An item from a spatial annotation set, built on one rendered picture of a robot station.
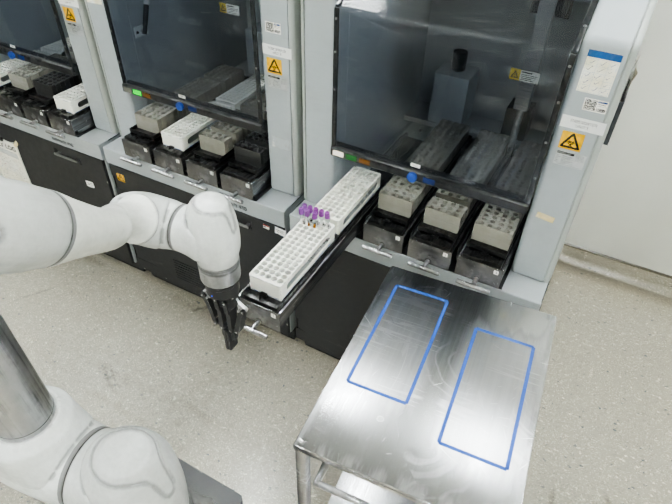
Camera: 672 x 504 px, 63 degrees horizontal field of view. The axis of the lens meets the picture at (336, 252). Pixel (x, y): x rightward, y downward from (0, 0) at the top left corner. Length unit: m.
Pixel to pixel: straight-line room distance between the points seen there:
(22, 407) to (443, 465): 0.77
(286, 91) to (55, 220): 1.13
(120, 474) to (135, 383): 1.37
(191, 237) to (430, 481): 0.67
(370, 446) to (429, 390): 0.19
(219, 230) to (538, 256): 0.95
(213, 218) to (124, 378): 1.42
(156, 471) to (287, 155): 1.12
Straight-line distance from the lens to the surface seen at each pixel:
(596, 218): 2.89
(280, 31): 1.68
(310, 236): 1.55
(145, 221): 1.15
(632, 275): 3.05
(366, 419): 1.22
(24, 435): 1.11
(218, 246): 1.12
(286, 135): 1.81
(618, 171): 2.76
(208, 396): 2.28
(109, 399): 2.37
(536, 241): 1.64
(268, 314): 1.44
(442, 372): 1.31
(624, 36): 1.39
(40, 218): 0.70
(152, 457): 1.05
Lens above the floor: 1.85
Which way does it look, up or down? 41 degrees down
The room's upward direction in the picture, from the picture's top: 2 degrees clockwise
